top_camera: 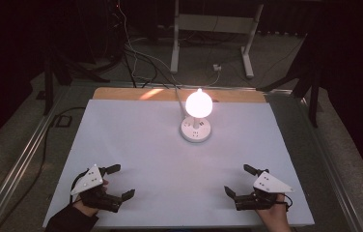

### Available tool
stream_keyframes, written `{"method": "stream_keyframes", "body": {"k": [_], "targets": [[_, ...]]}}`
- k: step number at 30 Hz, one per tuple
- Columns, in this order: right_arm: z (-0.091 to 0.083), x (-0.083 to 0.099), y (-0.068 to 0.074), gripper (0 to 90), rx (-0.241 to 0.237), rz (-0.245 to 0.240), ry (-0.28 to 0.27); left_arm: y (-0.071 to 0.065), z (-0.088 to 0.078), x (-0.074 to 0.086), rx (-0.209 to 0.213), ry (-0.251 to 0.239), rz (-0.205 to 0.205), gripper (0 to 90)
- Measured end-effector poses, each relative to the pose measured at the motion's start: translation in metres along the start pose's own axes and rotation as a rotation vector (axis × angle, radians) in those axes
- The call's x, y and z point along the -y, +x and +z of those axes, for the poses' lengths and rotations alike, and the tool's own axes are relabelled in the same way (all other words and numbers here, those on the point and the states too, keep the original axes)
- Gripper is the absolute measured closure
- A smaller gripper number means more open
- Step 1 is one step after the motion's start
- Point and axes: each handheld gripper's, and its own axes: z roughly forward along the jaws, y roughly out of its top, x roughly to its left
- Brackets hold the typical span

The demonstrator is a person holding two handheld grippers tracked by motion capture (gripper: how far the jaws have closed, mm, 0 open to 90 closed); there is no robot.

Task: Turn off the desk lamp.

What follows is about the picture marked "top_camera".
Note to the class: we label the black floor socket frame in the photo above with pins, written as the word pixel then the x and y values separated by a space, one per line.
pixel 62 121

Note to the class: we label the white metal desk frame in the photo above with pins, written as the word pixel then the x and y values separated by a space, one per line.
pixel 215 23

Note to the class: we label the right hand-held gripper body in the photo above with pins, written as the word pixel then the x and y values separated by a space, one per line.
pixel 269 184

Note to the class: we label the white plug adapter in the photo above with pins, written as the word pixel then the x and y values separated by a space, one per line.
pixel 217 67

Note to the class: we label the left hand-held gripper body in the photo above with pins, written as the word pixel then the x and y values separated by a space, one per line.
pixel 88 181

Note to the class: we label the glowing round light bulb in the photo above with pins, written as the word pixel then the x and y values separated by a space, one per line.
pixel 199 103

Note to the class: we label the black metal stand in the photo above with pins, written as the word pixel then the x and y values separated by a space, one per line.
pixel 49 83
pixel 313 96

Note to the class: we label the wooden table board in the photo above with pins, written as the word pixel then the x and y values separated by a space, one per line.
pixel 234 96

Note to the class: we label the person's right hand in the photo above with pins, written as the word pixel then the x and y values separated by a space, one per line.
pixel 276 217

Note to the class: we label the person's left hand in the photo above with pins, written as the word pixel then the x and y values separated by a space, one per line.
pixel 88 210

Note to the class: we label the white table mat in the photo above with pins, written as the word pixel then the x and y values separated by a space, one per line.
pixel 157 167

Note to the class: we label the aluminium floor rail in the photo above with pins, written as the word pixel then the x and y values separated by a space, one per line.
pixel 334 174
pixel 15 170

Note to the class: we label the white round power socket base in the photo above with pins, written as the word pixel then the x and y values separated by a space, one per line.
pixel 195 133

